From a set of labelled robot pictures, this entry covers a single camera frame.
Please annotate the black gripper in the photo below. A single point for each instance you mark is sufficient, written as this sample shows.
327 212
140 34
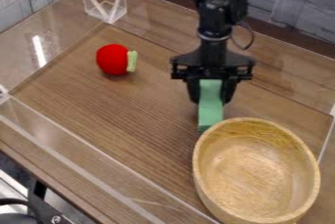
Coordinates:
211 62

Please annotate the green foam stick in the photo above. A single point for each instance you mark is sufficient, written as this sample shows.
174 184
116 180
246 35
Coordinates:
209 108

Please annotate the brown wooden bowl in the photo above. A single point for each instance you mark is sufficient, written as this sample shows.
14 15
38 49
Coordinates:
254 171

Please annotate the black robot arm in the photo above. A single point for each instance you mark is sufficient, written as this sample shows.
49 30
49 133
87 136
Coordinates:
218 16

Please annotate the small light green block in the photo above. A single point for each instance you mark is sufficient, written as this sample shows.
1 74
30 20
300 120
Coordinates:
131 61

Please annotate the red plush ball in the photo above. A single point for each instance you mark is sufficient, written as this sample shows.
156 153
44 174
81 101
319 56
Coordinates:
111 59

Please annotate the black table leg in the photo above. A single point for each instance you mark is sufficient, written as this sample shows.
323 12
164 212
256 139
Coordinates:
46 214

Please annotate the clear acrylic corner bracket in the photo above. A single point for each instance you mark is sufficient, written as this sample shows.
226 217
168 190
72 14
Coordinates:
107 11

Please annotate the clear acrylic tray wall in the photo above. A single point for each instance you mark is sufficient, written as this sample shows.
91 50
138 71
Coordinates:
69 161

